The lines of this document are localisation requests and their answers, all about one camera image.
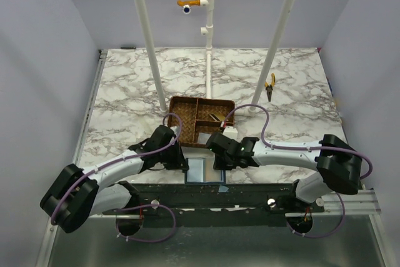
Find centre white pipe stand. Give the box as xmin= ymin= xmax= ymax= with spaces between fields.
xmin=200 ymin=0 xmax=214 ymax=99

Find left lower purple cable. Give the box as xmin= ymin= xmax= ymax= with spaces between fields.
xmin=111 ymin=203 xmax=176 ymax=243

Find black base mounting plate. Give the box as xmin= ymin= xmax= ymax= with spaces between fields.
xmin=104 ymin=182 xmax=324 ymax=228

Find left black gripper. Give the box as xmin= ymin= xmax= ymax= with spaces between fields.
xmin=157 ymin=141 xmax=189 ymax=170

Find right white slanted pipe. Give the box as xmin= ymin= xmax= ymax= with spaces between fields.
xmin=248 ymin=0 xmax=295 ymax=116

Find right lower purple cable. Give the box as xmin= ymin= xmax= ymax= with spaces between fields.
xmin=290 ymin=193 xmax=346 ymax=239

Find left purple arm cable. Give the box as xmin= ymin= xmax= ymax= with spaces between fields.
xmin=49 ymin=112 xmax=183 ymax=226

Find blue leather card holder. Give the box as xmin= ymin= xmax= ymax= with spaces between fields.
xmin=184 ymin=156 xmax=226 ymax=184

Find left white slanted pipe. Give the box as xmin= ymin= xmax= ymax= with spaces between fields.
xmin=134 ymin=0 xmax=168 ymax=113

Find small blue white ball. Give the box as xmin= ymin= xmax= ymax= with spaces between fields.
xmin=182 ymin=5 xmax=191 ymax=14

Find orange hook peg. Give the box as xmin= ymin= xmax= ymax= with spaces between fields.
xmin=177 ymin=0 xmax=201 ymax=7

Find aluminium rail frame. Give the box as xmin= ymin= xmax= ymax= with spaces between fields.
xmin=46 ymin=49 xmax=382 ymax=218

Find gold credit card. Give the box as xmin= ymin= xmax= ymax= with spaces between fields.
xmin=209 ymin=113 xmax=227 ymax=123

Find white diamond credit card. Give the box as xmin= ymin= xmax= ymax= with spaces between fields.
xmin=197 ymin=133 xmax=211 ymax=145

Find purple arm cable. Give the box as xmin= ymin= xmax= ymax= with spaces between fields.
xmin=49 ymin=112 xmax=183 ymax=226
xmin=219 ymin=104 xmax=374 ymax=181

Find yellow handled pliers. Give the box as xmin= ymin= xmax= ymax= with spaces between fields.
xmin=264 ymin=73 xmax=276 ymax=102

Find woven brown divided tray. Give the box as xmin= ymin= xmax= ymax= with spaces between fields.
xmin=169 ymin=96 xmax=235 ymax=148

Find white slanted pipe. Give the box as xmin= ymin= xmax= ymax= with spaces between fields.
xmin=248 ymin=0 xmax=295 ymax=116
xmin=134 ymin=0 xmax=168 ymax=113

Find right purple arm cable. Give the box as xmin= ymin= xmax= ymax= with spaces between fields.
xmin=219 ymin=104 xmax=374 ymax=181

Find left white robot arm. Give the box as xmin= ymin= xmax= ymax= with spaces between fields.
xmin=39 ymin=125 xmax=189 ymax=233

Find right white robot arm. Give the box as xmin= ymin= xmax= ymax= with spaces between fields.
xmin=206 ymin=132 xmax=362 ymax=212

